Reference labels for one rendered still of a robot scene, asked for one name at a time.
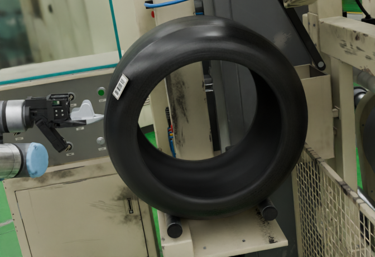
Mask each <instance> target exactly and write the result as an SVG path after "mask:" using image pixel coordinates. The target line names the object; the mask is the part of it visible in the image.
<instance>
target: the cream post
mask: <svg viewBox="0 0 375 257"><path fill-rule="evenodd" d="M169 1H174V0H153V3H154V4H158V3H164V2H169ZM154 9H155V12H154V15H155V22H156V26H158V25H160V24H162V23H165V22H167V21H170V20H174V19H176V18H181V17H186V16H196V14H195V6H194V0H188V1H185V2H181V3H177V4H173V5H169V6H164V7H158V8H154ZM165 81H166V89H167V96H168V97H167V101H168V105H169V112H170V119H171V124H172V128H173V137H174V144H175V150H176V158H179V159H185V160H192V161H195V160H202V159H208V158H212V157H214V151H213V142H212V138H211V130H210V121H209V113H208V105H207V99H206V91H205V82H204V74H203V66H202V61H199V62H195V63H192V64H189V65H186V66H184V67H181V68H179V69H177V70H176V71H174V72H172V73H171V74H169V75H168V76H166V77H165Z"/></svg>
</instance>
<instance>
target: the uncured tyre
mask: <svg viewBox="0 0 375 257"><path fill-rule="evenodd" d="M207 60H222V61H229V62H234V63H236V64H240V65H243V66H245V67H247V68H248V69H249V71H250V73H251V75H252V77H253V80H254V83H255V86H256V92H257V106H256V112H255V115H254V118H253V121H252V124H251V126H250V127H249V129H248V130H247V132H246V134H245V135H244V136H243V138H242V139H241V140H240V141H239V142H238V143H237V144H236V145H235V146H233V147H232V148H231V149H229V150H228V151H226V152H224V153H222V154H220V155H218V156H215V157H212V158H208V159H202V160H195V161H192V160H185V159H179V158H175V157H172V156H170V155H168V154H166V153H164V152H162V151H160V150H159V149H158V148H156V147H155V146H154V145H153V144H152V143H151V142H150V141H149V140H148V139H147V138H146V136H145V135H144V133H143V131H142V130H141V128H140V125H139V123H138V120H139V117H140V113H141V110H142V107H143V105H144V103H145V101H146V99H147V98H148V96H149V95H150V93H151V91H152V90H153V89H154V88H155V87H156V86H157V84H158V83H159V82H161V81H162V80H163V79H164V78H165V77H166V76H168V75H169V74H171V73H172V72H174V71H176V70H177V69H179V68H181V67H184V66H186V65H189V64H192V63H195V62H199V61H207ZM122 74H124V76H125V77H126V78H127V79H128V82H127V84H126V86H125V87H124V89H123V91H122V93H121V95H120V97H119V99H118V100H117V98H116V97H115V96H114V95H113V94H112V93H113V91H114V89H115V88H116V86H117V84H118V82H119V80H120V78H121V76H122ZM307 126H308V110H307V102H306V96H305V92H304V88H303V85H302V82H301V80H300V78H299V75H298V73H297V71H296V70H295V68H294V66H293V64H292V63H291V62H290V60H289V59H288V58H287V56H286V55H285V54H284V53H283V52H282V51H281V50H280V49H279V48H278V47H277V46H276V45H275V44H274V43H272V42H271V41H270V40H268V39H267V38H265V37H264V36H262V35H260V34H259V33H257V32H255V31H253V30H252V29H250V28H248V27H246V26H244V25H242V24H240V23H238V22H236V21H232V20H229V19H227V18H223V17H217V16H207V15H197V16H186V17H181V18H176V19H174V20H170V21H167V22H165V23H162V24H160V25H158V26H156V27H155V28H153V29H151V30H149V31H148V32H146V33H145V34H144V35H142V36H141V37H140V38H139V39H138V40H137V41H135V42H134V43H133V44H132V45H131V46H130V48H129V49H128V50H127V51H126V52H125V53H124V55H123V56H122V58H121V59H120V61H119V62H118V64H117V66H116V68H115V70H114V72H113V74H112V77H111V79H110V82H109V86H108V91H107V97H106V102H105V110H104V138H105V144H106V147H107V151H108V154H109V157H110V160H111V161H112V164H113V166H114V168H115V170H116V171H117V173H118V174H119V176H120V178H121V179H122V180H123V182H124V183H125V184H126V185H127V186H128V187H129V189H130V190H131V191H132V192H133V193H134V194H135V195H136V196H138V197H139V198H140V199H141V200H142V201H144V202H145V203H147V204H148V205H150V206H152V207H153V208H155V209H157V210H159V211H161V212H164V213H166V214H169V215H172V216H176V217H180V218H183V219H191V220H213V219H221V218H224V217H229V216H233V215H236V214H239V213H241V212H244V211H246V210H249V209H250V208H252V207H254V206H256V205H257V204H259V203H261V202H262V201H264V200H265V199H266V198H268V197H269V196H270V195H272V194H273V193H274V192H275V191H276V190H277V189H278V188H279V187H280V186H281V185H282V184H283V183H284V182H285V181H286V179H287V178H288V176H289V175H290V174H291V172H292V171H293V169H294V168H295V166H296V164H297V162H298V160H299V158H300V156H301V153H302V150H303V147H304V144H305V140H306V135H307Z"/></svg>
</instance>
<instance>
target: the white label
mask: <svg viewBox="0 0 375 257"><path fill-rule="evenodd" d="M127 82H128V79H127V78H126V77H125V76H124V74H122V76H121V78H120V80H119V82H118V84H117V86H116V88H115V89H114V91H113V93H112V94H113V95H114V96H115V97H116V98H117V100H118V99H119V97H120V95H121V93H122V91H123V89H124V87H125V86H126V84H127Z"/></svg>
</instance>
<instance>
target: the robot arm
mask: <svg viewBox="0 0 375 257"><path fill-rule="evenodd" d="M102 119H104V115H101V114H95V113H94V110H93V107H92V104H91V102H90V101H89V100H84V101H83V103H82V105H81V107H79V108H74V109H73V110H72V111H71V113H70V100H69V94H68V93H66V94H50V95H48V96H47V97H42V98H33V97H32V96H28V97H27V99H25V100H7V101H0V181H3V180H4V179H5V178H6V179H9V178H22V177H31V178H35V177H40V176H42V175H43V174H44V173H45V172H46V170H47V167H48V163H49V162H48V160H49V159H48V158H49V157H48V153H47V150H46V148H45V147H44V146H43V145H42V144H40V143H35V142H32V143H5V144H3V133H15V132H26V131H27V129H28V128H33V125H34V121H35V124H36V126H37V127H38V128H39V130H40V131H41V132H42V133H43V134H44V136H45V137H46V138H47V139H48V140H49V141H50V143H51V144H52V146H53V147H54V148H55V149H56V150H57V151H58V152H59V153H60V152H62V151H64V150H65V149H66V145H67V143H66V140H65V139H64V138H63V137H62V136H61V135H60V134H59V133H58V132H57V130H56V129H55V128H65V127H66V128H68V127H78V126H82V125H87V124H92V123H96V122H99V121H100V120H102Z"/></svg>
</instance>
